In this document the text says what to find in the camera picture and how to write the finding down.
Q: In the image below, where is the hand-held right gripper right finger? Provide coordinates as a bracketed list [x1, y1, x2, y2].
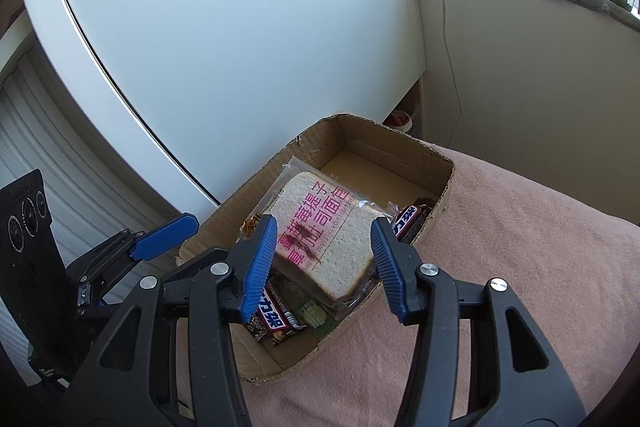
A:
[370, 217, 591, 427]

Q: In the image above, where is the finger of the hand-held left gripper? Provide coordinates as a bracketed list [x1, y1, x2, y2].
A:
[65, 213, 199, 283]

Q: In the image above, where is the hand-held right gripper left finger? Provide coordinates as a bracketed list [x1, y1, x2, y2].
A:
[52, 214, 279, 427]

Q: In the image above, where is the brown chocolate bar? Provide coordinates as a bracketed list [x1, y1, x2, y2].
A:
[245, 279, 308, 348]
[387, 202, 436, 245]

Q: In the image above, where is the sliced bread packet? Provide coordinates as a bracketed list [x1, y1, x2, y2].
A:
[243, 156, 401, 313]

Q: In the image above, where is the green snack packet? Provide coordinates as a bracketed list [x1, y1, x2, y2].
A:
[295, 299, 333, 338]

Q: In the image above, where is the cardboard box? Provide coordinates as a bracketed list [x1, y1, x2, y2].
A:
[175, 113, 455, 385]

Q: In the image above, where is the white slatted door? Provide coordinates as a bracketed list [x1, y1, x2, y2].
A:
[0, 42, 166, 268]

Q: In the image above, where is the white wardrobe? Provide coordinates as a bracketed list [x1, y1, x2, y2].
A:
[15, 0, 428, 218]

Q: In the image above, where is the white wall cable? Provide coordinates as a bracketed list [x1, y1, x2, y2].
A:
[427, 0, 463, 148]

